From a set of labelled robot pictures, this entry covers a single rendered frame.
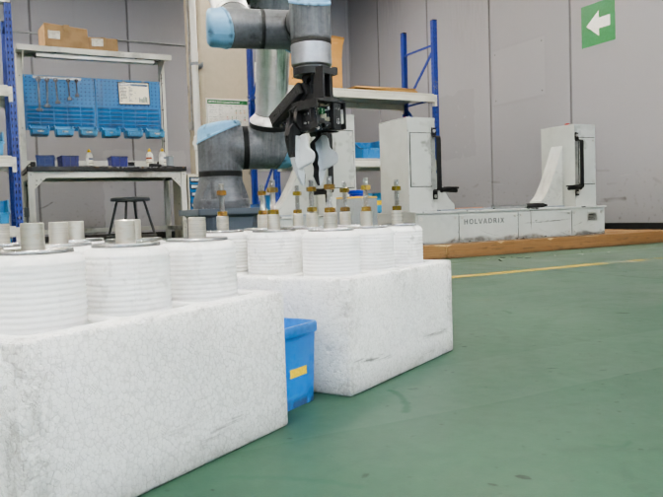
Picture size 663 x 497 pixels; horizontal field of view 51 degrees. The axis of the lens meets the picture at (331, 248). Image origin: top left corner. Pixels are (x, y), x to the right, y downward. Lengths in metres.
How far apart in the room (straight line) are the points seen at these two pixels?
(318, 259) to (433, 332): 0.32
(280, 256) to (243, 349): 0.34
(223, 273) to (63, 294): 0.23
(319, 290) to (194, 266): 0.27
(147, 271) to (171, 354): 0.09
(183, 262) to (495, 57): 7.68
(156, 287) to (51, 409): 0.19
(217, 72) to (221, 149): 6.06
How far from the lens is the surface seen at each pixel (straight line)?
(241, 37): 1.39
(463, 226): 4.07
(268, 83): 1.81
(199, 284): 0.86
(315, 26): 1.30
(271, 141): 1.84
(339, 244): 1.10
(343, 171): 3.71
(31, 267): 0.70
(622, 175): 7.07
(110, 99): 7.36
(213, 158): 1.83
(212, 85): 7.83
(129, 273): 0.77
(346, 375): 1.07
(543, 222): 4.49
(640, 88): 7.00
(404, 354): 1.22
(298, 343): 1.01
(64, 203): 9.60
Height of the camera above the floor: 0.28
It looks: 3 degrees down
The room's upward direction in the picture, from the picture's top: 2 degrees counter-clockwise
